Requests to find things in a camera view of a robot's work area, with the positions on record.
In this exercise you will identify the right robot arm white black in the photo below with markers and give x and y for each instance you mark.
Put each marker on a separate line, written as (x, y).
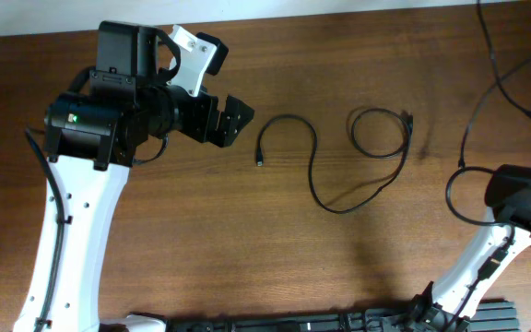
(449, 303)

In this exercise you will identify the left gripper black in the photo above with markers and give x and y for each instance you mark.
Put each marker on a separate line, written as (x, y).
(206, 118)

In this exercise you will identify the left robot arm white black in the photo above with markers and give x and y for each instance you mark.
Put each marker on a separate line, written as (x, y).
(146, 82)

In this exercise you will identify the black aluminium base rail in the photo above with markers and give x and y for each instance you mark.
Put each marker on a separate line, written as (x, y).
(490, 317)

